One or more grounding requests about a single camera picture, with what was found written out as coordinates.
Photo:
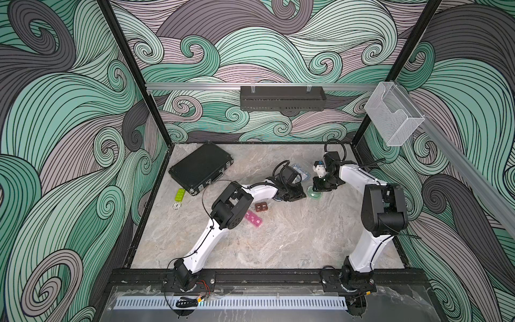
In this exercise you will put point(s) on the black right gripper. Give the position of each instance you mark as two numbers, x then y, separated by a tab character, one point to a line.
318	187

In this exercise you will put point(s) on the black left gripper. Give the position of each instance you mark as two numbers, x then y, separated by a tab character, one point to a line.
299	195

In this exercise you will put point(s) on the green round pillbox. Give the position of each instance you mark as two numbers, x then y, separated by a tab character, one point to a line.
313	194

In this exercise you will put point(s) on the clear blue rectangular pillbox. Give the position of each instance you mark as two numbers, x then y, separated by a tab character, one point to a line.
304	175

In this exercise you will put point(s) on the dark red two-compartment pillbox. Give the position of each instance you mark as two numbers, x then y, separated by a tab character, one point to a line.
261	206

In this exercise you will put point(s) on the pink three-compartment pillbox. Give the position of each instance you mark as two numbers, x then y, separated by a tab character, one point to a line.
253	218

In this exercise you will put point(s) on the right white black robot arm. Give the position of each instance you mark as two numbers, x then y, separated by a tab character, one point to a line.
383	214

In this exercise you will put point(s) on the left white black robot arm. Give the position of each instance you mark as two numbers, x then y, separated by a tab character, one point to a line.
227	212

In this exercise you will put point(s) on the black hard case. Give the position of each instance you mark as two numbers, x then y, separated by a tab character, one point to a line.
200	168

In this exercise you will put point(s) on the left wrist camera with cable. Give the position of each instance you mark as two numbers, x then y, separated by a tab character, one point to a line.
286	174

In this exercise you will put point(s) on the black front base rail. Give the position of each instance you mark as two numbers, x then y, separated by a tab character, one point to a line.
219	280

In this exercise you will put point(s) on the clear plastic wall bin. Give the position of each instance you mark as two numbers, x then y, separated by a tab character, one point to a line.
393	113

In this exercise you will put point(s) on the black wall-mounted tray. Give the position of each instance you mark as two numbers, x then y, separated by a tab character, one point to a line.
285	99

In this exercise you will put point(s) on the aluminium wall rail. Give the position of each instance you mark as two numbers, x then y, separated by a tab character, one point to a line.
202	86

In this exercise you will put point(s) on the white slotted cable duct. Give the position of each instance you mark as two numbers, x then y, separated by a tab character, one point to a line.
239	302

